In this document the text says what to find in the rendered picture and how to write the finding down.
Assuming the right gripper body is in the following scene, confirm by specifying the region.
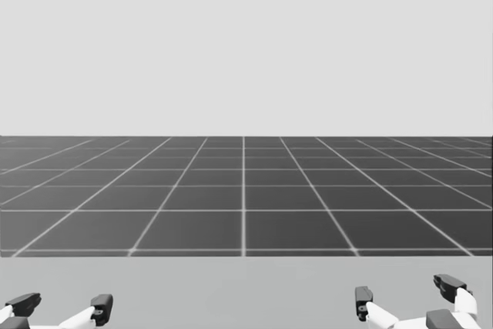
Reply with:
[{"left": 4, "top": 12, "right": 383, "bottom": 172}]
[{"left": 396, "top": 308, "right": 483, "bottom": 329}]

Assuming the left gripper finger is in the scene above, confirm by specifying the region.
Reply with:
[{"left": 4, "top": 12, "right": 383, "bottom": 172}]
[
  {"left": 0, "top": 292, "right": 42, "bottom": 319},
  {"left": 57, "top": 294, "right": 114, "bottom": 329}
]

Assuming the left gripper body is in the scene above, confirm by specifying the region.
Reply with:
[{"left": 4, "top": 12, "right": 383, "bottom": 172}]
[{"left": 0, "top": 316, "right": 62, "bottom": 329}]

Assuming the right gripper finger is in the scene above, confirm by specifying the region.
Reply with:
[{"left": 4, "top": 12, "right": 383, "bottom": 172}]
[
  {"left": 354, "top": 286, "right": 400, "bottom": 329},
  {"left": 433, "top": 274, "right": 479, "bottom": 317}
]

